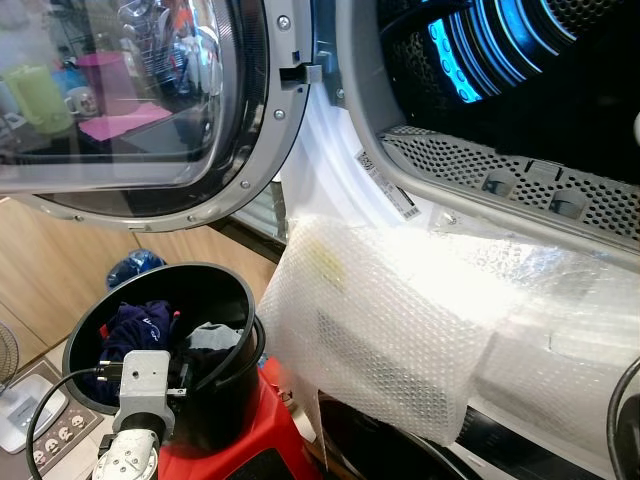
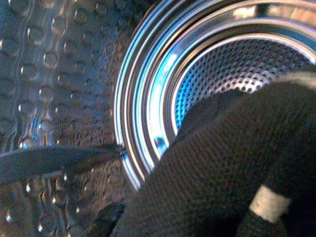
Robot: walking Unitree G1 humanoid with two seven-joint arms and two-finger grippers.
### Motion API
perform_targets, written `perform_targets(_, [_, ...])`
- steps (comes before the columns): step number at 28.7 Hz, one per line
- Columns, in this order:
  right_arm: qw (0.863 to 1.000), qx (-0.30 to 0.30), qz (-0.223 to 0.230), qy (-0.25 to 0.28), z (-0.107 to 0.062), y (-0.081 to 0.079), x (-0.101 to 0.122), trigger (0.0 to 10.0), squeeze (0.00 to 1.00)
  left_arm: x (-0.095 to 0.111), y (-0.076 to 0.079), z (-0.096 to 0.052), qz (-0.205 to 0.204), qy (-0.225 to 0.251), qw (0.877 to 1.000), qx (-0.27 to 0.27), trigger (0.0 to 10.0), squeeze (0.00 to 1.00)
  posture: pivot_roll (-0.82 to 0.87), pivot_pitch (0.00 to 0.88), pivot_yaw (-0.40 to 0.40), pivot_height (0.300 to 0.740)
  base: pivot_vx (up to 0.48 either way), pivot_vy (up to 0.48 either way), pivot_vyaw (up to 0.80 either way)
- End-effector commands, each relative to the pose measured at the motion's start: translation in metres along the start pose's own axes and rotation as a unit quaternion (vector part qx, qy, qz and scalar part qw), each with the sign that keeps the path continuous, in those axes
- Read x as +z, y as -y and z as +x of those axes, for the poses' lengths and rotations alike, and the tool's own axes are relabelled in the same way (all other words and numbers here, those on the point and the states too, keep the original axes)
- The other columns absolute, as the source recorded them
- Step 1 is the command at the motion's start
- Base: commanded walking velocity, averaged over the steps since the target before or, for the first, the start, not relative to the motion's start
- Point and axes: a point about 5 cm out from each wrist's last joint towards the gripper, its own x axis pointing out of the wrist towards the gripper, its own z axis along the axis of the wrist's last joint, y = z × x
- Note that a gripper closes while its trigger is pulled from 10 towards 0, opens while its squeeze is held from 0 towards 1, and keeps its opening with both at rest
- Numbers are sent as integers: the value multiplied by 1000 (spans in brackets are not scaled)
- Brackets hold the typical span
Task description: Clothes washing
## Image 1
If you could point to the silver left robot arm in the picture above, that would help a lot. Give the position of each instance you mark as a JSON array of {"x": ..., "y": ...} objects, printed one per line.
[{"x": 125, "y": 460}]

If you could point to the white washing machine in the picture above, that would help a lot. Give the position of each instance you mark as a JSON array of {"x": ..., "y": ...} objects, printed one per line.
[{"x": 320, "y": 170}]

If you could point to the grey perforated lint filter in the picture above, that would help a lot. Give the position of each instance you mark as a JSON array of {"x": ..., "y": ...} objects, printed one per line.
[{"x": 450, "y": 170}]

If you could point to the clear bubble wrap sheet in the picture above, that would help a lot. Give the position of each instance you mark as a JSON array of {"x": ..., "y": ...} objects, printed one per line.
[{"x": 400, "y": 320}]

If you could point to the white barcode label sticker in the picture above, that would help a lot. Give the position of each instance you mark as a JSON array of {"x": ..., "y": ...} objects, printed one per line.
[{"x": 385, "y": 185}]

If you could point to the red plastic stool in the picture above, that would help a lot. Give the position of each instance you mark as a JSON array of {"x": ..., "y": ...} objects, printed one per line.
[{"x": 270, "y": 440}]

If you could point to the black plastic laundry bucket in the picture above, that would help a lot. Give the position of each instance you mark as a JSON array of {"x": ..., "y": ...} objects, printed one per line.
[{"x": 220, "y": 285}]

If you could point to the grey garment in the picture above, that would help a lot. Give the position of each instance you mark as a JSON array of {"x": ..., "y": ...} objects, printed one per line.
[{"x": 215, "y": 337}]

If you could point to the blue crumpled plastic bag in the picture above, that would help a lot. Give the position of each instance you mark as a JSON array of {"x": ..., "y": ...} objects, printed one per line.
[{"x": 135, "y": 268}]

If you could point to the dark blue garment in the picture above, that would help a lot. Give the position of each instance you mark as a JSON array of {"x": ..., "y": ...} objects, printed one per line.
[{"x": 140, "y": 325}]

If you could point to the round glass washer door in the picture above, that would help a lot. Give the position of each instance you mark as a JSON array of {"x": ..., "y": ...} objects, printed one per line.
[{"x": 150, "y": 100}]

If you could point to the white flat device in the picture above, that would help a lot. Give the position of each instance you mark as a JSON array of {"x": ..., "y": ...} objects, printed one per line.
[{"x": 25, "y": 415}]

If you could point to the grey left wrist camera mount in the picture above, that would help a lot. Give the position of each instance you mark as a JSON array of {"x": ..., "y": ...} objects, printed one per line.
[{"x": 145, "y": 385}]

